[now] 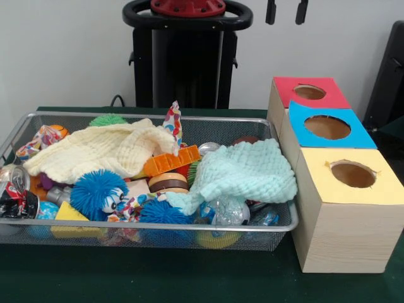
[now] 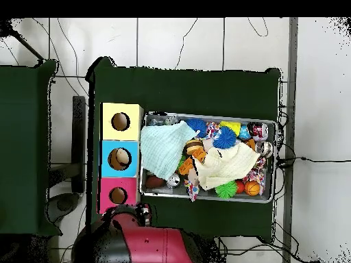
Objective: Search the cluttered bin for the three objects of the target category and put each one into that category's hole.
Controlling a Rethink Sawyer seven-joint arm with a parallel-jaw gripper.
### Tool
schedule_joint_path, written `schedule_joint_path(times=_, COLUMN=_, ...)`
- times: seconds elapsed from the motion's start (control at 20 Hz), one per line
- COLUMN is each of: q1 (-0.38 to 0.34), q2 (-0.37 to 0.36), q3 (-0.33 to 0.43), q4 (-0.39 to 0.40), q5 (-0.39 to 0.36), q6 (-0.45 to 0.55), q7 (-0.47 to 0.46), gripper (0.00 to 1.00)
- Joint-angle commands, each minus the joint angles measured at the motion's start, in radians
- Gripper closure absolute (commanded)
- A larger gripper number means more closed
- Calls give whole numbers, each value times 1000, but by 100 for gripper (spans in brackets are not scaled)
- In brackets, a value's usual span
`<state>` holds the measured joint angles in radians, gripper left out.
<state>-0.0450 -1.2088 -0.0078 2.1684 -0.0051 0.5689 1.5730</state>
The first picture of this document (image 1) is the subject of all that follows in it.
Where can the green spiky ball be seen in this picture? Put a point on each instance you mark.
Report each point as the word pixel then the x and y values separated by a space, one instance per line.
pixel 105 120

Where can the wooden three-hole box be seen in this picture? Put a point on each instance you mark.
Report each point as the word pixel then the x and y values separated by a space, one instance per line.
pixel 344 221

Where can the yellow foam wedge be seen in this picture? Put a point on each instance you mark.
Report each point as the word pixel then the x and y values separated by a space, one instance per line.
pixel 69 213

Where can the dark green table cloth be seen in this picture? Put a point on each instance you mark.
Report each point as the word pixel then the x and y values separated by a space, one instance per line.
pixel 189 277

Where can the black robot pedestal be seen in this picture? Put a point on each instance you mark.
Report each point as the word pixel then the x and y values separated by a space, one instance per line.
pixel 186 63

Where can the shallow mesh bin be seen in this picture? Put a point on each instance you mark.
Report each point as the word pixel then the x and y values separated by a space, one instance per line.
pixel 221 132

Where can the toy burger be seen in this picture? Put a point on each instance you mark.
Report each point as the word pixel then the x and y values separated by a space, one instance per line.
pixel 168 184

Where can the blue spiky ball with eyes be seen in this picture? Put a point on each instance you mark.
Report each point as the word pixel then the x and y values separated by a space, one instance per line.
pixel 94 192

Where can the polka-dot cloth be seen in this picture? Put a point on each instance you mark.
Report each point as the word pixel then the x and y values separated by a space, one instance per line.
pixel 173 123
pixel 38 142

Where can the mint green waffle cloth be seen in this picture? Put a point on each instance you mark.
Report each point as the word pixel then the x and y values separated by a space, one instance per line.
pixel 246 170

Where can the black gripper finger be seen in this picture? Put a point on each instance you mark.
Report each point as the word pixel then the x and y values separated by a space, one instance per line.
pixel 270 12
pixel 301 12

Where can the cream waffle cloth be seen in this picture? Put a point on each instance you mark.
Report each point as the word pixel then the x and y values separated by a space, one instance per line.
pixel 94 148

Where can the orange plastic toy block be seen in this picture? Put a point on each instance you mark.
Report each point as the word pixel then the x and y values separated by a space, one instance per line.
pixel 173 159

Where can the crushed soda can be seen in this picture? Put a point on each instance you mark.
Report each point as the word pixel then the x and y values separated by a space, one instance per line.
pixel 15 195

